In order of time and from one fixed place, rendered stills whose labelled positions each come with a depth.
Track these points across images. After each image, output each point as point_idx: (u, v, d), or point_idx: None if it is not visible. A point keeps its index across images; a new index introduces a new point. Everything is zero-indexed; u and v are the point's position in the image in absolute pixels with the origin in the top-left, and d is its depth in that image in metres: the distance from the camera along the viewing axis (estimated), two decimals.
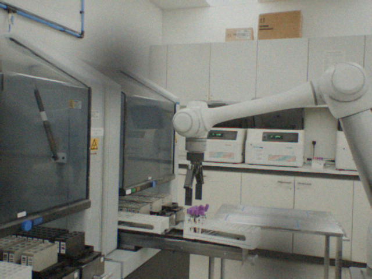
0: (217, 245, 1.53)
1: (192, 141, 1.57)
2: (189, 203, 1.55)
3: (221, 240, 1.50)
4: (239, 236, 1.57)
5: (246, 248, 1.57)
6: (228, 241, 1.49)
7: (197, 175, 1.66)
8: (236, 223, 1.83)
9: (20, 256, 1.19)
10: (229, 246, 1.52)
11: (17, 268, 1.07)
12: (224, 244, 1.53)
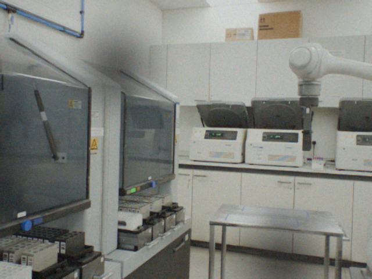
0: (117, 232, 1.67)
1: (308, 85, 1.52)
2: (307, 148, 1.50)
3: None
4: (124, 222, 1.78)
5: (146, 235, 1.72)
6: None
7: None
8: (236, 223, 1.83)
9: (20, 256, 1.19)
10: (128, 232, 1.66)
11: (17, 268, 1.07)
12: (124, 231, 1.67)
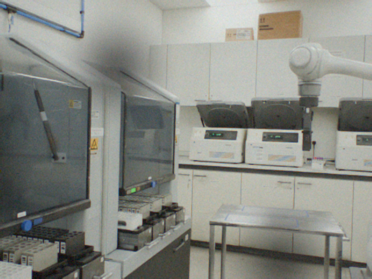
0: (117, 232, 1.67)
1: (308, 85, 1.52)
2: (307, 148, 1.50)
3: None
4: (124, 222, 1.78)
5: (146, 235, 1.72)
6: None
7: None
8: (236, 223, 1.83)
9: (20, 256, 1.19)
10: (128, 232, 1.66)
11: (17, 268, 1.07)
12: (124, 231, 1.67)
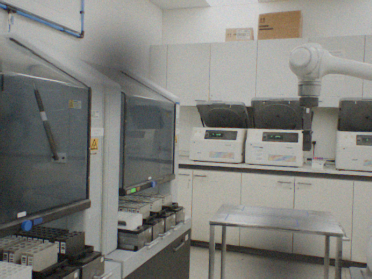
0: (117, 232, 1.67)
1: (308, 85, 1.52)
2: (307, 148, 1.50)
3: None
4: (124, 222, 1.78)
5: (146, 235, 1.72)
6: None
7: None
8: (236, 223, 1.83)
9: (20, 256, 1.19)
10: (128, 232, 1.66)
11: (17, 268, 1.07)
12: (124, 231, 1.67)
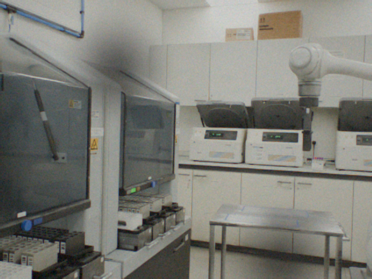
0: (117, 232, 1.67)
1: (308, 85, 1.52)
2: (307, 148, 1.50)
3: None
4: (124, 222, 1.78)
5: (146, 235, 1.72)
6: None
7: None
8: (236, 223, 1.83)
9: (20, 256, 1.19)
10: (128, 232, 1.66)
11: (17, 268, 1.07)
12: (124, 231, 1.67)
